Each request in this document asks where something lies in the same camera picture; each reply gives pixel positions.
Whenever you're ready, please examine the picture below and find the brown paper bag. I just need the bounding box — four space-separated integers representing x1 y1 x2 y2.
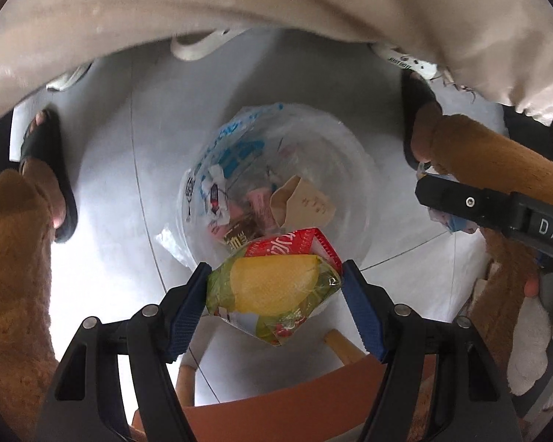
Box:
269 176 337 232

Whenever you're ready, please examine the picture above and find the colourful juice carton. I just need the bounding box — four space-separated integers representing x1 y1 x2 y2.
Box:
205 228 342 346

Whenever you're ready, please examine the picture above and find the dark brown snack packet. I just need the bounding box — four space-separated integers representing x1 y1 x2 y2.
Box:
223 217 262 253

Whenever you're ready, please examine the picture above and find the white snack packet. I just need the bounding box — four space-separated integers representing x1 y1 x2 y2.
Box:
201 165 230 225

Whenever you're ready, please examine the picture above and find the clear plastic wrapper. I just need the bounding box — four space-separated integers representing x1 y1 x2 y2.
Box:
415 163 479 235

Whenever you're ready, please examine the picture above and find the pink paper packet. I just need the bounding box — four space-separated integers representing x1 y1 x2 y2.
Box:
246 187 278 232

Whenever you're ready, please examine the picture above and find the clear plastic trash bin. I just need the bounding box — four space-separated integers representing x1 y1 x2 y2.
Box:
156 103 376 269

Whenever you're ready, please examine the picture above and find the white gloved right hand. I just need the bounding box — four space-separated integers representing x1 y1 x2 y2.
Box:
507 273 553 396

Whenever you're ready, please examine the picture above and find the left brown fleece trouser leg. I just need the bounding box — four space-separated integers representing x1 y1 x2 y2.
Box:
0 170 58 441

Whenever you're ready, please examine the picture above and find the orange wooden stool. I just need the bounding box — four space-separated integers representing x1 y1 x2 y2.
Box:
131 328 440 442

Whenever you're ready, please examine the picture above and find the right foot black sandal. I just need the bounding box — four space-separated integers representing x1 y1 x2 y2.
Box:
400 69 442 171

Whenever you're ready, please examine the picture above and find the foot black sandal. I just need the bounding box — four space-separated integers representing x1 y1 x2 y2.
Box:
400 69 442 171
20 108 77 243

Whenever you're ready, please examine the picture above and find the white sneaker under bed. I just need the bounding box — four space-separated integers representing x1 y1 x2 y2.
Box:
369 42 455 85

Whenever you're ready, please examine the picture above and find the beige plush bed blanket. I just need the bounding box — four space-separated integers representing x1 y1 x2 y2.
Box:
0 0 553 124

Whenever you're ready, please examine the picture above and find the left foot black sandal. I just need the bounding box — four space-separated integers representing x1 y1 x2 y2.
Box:
20 108 77 243

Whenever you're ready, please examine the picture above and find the white shoe under bed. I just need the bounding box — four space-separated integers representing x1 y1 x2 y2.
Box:
171 28 247 62

